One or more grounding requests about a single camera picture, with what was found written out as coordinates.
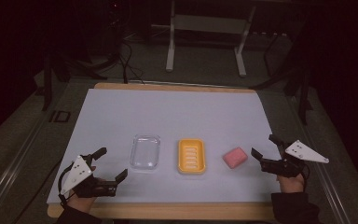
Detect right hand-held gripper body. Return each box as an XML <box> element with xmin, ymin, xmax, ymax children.
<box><xmin>259</xmin><ymin>139</ymin><xmax>330</xmax><ymax>179</ymax></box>

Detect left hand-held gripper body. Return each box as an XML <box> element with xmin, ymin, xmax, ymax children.
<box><xmin>59</xmin><ymin>154</ymin><xmax>119</xmax><ymax>199</ymax></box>

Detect pink soap bar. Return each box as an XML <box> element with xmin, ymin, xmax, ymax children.
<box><xmin>222</xmin><ymin>147</ymin><xmax>249</xmax><ymax>170</ymax></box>

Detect person's right hand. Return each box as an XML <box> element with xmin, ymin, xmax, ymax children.
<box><xmin>276</xmin><ymin>173</ymin><xmax>306</xmax><ymax>194</ymax></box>

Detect person's left hand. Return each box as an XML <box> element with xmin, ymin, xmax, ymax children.
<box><xmin>66</xmin><ymin>165</ymin><xmax>106</xmax><ymax>215</ymax></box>

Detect clear plastic dish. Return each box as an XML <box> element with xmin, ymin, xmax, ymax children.
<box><xmin>129</xmin><ymin>133</ymin><xmax>162</xmax><ymax>172</ymax></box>

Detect black tripod stand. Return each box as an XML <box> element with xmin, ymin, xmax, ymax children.
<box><xmin>41</xmin><ymin>18</ymin><xmax>123</xmax><ymax>112</ymax></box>
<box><xmin>251</xmin><ymin>27</ymin><xmax>314</xmax><ymax>126</ymax></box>

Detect yellow soap dish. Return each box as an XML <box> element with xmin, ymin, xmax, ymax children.
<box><xmin>177</xmin><ymin>138</ymin><xmax>207</xmax><ymax>175</ymax></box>

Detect white table mat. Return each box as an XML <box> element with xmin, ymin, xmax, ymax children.
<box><xmin>47</xmin><ymin>88</ymin><xmax>282</xmax><ymax>205</ymax></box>

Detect white metal stand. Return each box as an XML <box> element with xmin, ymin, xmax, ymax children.
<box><xmin>165</xmin><ymin>0</ymin><xmax>257</xmax><ymax>78</ymax></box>

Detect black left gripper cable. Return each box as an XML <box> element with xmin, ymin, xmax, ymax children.
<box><xmin>57</xmin><ymin>165</ymin><xmax>77</xmax><ymax>209</ymax></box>

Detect metal floor rail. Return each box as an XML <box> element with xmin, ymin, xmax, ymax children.
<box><xmin>287</xmin><ymin>92</ymin><xmax>353</xmax><ymax>224</ymax></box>
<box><xmin>0</xmin><ymin>118</ymin><xmax>49</xmax><ymax>224</ymax></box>

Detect black floor cables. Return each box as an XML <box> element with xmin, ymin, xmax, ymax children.
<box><xmin>118</xmin><ymin>39</ymin><xmax>146</xmax><ymax>85</ymax></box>

